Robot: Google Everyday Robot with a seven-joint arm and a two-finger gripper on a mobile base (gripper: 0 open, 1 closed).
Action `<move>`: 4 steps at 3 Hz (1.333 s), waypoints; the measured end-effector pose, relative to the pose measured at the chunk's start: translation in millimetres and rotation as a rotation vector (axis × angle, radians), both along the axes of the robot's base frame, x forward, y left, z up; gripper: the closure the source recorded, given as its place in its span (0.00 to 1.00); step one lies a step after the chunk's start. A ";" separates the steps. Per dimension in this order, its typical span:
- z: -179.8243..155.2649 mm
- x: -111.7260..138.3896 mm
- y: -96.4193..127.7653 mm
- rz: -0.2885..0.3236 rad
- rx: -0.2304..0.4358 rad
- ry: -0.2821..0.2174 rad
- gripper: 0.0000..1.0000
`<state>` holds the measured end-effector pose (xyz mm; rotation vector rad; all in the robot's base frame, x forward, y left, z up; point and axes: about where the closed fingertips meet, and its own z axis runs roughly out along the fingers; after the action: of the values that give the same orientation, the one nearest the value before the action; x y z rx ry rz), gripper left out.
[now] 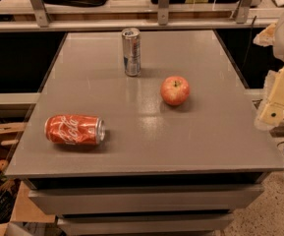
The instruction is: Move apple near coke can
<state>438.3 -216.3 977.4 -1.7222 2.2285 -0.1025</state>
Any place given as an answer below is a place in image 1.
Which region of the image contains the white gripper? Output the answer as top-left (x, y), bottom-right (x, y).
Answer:
top-left (253, 12), bottom-right (284, 131)

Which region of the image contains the red apple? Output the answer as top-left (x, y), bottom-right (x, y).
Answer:
top-left (160, 76), bottom-right (191, 106)

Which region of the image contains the silver blue energy drink can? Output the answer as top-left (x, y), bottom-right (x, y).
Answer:
top-left (122, 28), bottom-right (141, 77)

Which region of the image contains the crushed red coke can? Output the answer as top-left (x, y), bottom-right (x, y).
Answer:
top-left (44, 114), bottom-right (105, 146)

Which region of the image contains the grey cabinet with drawers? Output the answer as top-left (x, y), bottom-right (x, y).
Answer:
top-left (7, 30), bottom-right (284, 236)

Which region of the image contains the cardboard box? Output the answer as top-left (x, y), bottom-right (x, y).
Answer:
top-left (0, 122), bottom-right (55, 236)

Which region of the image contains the metal shelf bracket right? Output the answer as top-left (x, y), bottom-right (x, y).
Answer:
top-left (233, 0), bottom-right (253, 24)

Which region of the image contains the metal shelf bracket left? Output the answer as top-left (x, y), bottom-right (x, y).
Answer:
top-left (29, 0), bottom-right (49, 28)

